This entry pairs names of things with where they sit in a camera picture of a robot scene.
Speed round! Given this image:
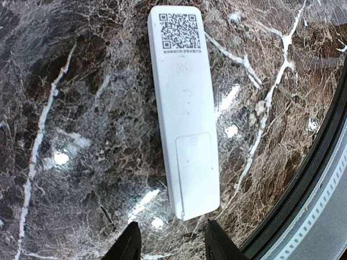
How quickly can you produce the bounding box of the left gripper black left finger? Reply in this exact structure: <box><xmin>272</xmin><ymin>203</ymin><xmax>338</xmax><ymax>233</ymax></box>
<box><xmin>102</xmin><ymin>222</ymin><xmax>142</xmax><ymax>260</ymax></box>

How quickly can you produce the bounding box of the white battery cover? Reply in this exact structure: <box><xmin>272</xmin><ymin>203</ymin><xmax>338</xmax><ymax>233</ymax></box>
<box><xmin>176</xmin><ymin>133</ymin><xmax>214</xmax><ymax>191</ymax></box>

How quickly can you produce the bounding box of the white air conditioner remote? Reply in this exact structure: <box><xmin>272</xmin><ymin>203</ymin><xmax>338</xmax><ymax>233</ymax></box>
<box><xmin>147</xmin><ymin>5</ymin><xmax>220</xmax><ymax>221</ymax></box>

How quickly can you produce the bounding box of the black front rail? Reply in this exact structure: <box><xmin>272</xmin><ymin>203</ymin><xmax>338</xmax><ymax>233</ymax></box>
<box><xmin>241</xmin><ymin>61</ymin><xmax>346</xmax><ymax>259</ymax></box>

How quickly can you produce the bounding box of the white slotted cable duct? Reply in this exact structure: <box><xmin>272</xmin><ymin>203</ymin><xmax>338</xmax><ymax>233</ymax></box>
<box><xmin>275</xmin><ymin>152</ymin><xmax>346</xmax><ymax>259</ymax></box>

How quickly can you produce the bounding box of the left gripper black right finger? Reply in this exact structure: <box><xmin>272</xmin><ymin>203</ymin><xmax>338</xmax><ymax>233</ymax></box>
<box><xmin>204</xmin><ymin>219</ymin><xmax>248</xmax><ymax>260</ymax></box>

